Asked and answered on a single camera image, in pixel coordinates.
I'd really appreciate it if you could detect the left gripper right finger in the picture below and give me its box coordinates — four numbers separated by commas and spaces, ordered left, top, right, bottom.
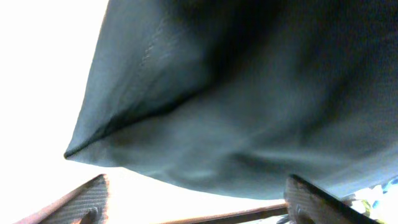
284, 174, 378, 224

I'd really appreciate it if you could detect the black garment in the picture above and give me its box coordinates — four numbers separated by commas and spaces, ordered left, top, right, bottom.
65, 0, 397, 199

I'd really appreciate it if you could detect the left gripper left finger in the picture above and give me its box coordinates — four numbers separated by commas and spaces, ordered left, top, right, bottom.
16, 174, 109, 224

